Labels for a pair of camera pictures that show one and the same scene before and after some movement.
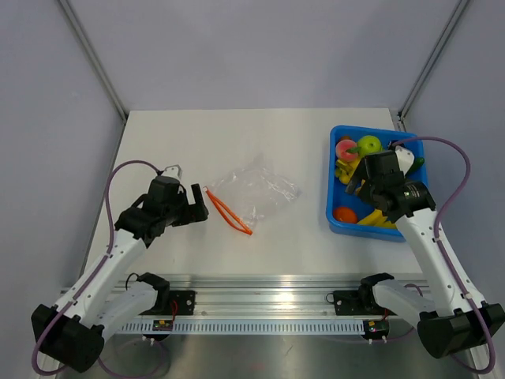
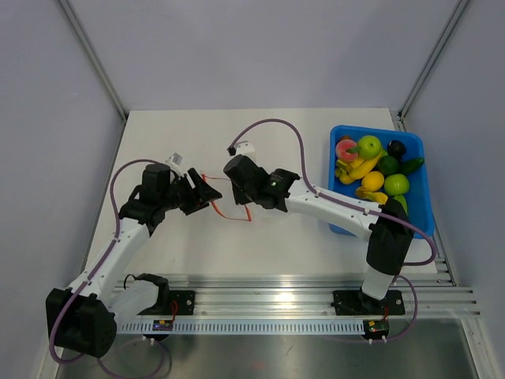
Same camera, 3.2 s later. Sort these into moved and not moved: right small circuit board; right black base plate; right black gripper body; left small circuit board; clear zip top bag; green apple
Moved: clear zip top bag; right black gripper body
Not moved: left small circuit board; right small circuit board; right black base plate; green apple
